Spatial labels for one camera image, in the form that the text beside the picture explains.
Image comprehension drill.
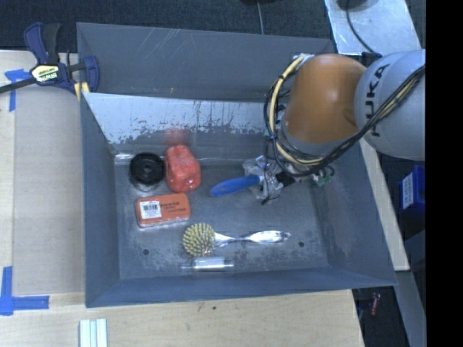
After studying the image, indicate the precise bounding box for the grey metal bin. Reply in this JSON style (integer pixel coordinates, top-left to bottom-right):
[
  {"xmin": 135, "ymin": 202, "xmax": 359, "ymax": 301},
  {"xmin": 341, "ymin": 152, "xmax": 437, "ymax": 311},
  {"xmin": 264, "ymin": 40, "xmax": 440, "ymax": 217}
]
[{"xmin": 75, "ymin": 22, "xmax": 399, "ymax": 309}]

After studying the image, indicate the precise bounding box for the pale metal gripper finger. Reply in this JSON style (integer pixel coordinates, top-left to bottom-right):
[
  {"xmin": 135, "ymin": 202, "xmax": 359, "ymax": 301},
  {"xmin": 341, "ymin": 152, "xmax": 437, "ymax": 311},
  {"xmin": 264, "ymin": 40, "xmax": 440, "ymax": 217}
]
[
  {"xmin": 242, "ymin": 155, "xmax": 271, "ymax": 177},
  {"xmin": 253, "ymin": 179, "xmax": 285, "ymax": 201}
]

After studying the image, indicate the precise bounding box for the yellow brush with clear handle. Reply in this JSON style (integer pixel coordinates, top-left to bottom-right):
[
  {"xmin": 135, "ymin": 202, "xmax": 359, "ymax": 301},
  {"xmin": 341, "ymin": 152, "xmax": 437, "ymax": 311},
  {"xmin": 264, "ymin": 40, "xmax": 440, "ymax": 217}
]
[{"xmin": 182, "ymin": 223, "xmax": 292, "ymax": 257}]

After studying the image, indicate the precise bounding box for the black round disc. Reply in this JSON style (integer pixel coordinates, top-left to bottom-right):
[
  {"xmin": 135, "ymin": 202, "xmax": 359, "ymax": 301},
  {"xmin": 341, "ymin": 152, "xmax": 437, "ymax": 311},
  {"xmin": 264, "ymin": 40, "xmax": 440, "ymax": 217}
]
[{"xmin": 129, "ymin": 152, "xmax": 166, "ymax": 186}]

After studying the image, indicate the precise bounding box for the clear glass tube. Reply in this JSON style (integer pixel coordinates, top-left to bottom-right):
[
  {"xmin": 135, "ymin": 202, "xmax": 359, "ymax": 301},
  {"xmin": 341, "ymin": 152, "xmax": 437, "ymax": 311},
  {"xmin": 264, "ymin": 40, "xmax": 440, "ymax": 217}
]
[{"xmin": 180, "ymin": 256, "xmax": 236, "ymax": 272}]

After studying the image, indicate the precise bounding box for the blue handled tool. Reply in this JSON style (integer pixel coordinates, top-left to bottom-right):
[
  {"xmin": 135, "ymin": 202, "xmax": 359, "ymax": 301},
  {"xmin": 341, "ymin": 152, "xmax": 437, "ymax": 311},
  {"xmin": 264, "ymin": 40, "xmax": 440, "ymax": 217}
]
[{"xmin": 209, "ymin": 174, "xmax": 262, "ymax": 198}]

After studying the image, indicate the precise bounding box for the orange flat block with label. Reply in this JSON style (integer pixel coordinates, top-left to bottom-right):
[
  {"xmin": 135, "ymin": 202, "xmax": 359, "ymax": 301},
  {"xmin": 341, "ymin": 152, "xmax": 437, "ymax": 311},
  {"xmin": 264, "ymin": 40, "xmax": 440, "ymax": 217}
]
[{"xmin": 135, "ymin": 192, "xmax": 192, "ymax": 228}]

